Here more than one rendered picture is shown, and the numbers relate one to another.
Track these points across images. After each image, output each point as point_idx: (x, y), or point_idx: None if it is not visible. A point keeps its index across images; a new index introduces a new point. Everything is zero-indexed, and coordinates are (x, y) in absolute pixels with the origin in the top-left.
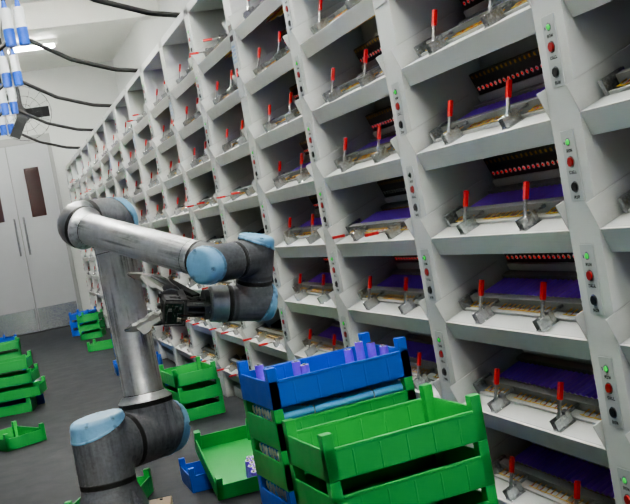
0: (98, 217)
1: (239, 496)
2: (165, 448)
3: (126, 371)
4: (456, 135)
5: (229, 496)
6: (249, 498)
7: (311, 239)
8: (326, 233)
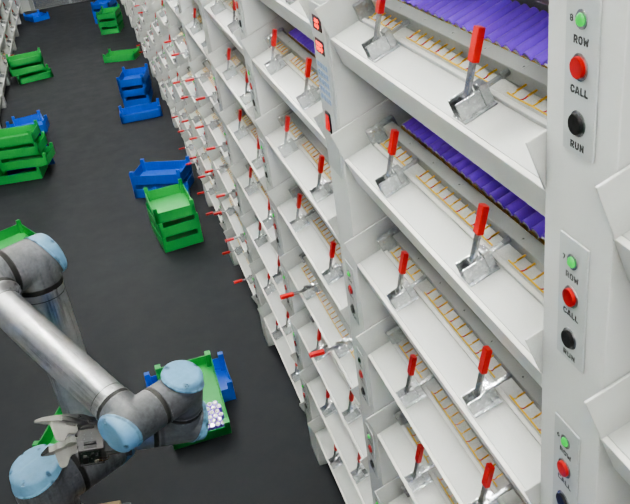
0: (8, 305)
1: (193, 446)
2: (110, 472)
3: (65, 409)
4: (416, 396)
5: (184, 446)
6: (202, 454)
7: (267, 225)
8: (279, 250)
